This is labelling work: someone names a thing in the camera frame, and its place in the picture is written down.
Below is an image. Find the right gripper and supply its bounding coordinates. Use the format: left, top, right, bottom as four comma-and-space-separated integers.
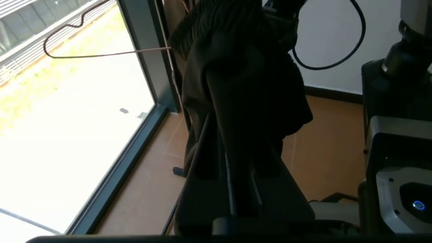
264, 0, 307, 52

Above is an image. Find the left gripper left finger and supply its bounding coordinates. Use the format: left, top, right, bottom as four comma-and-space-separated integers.
173, 113, 236, 236

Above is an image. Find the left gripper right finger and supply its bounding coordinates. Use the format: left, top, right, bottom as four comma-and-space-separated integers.
249, 151, 316, 223

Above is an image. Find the black garment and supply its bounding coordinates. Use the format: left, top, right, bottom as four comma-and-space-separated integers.
167, 0, 314, 217

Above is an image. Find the pink clothes hanger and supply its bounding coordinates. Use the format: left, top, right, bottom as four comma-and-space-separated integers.
43, 0, 173, 60

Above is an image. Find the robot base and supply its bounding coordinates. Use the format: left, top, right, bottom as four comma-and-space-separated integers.
308, 0, 432, 236

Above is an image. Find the window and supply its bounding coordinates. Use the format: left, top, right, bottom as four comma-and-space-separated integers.
0, 0, 180, 236

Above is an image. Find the black cable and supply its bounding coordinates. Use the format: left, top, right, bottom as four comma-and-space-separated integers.
291, 0, 367, 72

